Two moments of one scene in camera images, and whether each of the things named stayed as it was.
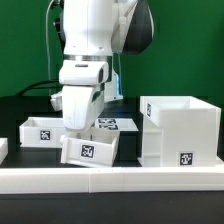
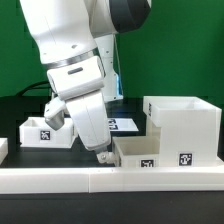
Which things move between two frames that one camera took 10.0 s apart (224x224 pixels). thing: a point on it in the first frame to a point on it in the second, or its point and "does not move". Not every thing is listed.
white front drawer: x=95 y=146 to x=137 y=151
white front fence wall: x=113 y=179 does not move
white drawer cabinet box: x=179 y=131 does not move
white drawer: x=41 y=132 does not move
